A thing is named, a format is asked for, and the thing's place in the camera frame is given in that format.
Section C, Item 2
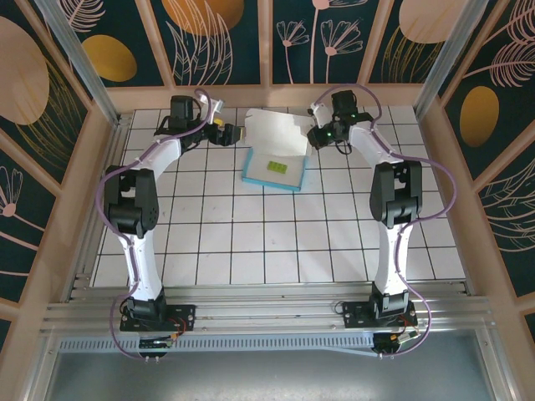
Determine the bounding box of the blue and white paper box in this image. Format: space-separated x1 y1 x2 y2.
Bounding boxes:
240 107 314 194

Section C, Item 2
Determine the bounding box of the aluminium corner post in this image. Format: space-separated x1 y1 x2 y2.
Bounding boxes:
33 0 126 126
412 0 502 123

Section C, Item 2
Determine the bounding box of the grey metal sheet panel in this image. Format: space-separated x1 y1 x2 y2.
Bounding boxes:
41 350 494 401

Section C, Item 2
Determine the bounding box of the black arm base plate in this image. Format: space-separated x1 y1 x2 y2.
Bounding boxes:
342 301 418 329
120 304 197 333

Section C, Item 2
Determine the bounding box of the long aluminium mounting rail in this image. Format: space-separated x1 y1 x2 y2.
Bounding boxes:
39 283 497 335

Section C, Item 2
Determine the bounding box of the aluminium frame beam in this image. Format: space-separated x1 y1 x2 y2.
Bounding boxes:
476 325 517 401
23 332 59 401

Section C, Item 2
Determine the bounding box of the black electronics with yellow plug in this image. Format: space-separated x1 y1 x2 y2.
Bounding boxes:
373 332 421 356

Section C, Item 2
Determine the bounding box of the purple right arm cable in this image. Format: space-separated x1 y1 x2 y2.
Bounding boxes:
312 83 456 359

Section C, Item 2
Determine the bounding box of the small black circuit board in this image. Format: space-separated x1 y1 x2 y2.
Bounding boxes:
137 337 175 351

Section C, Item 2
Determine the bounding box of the slotted grey cable duct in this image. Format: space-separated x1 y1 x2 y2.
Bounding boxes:
58 337 377 355

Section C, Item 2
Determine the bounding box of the aluminium side rail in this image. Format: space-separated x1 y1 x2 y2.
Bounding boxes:
64 114 133 302

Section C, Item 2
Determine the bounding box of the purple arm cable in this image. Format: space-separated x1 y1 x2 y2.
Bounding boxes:
312 83 456 359
94 86 210 361

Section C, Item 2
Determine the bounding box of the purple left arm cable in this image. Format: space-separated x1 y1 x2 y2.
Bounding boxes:
94 86 210 361

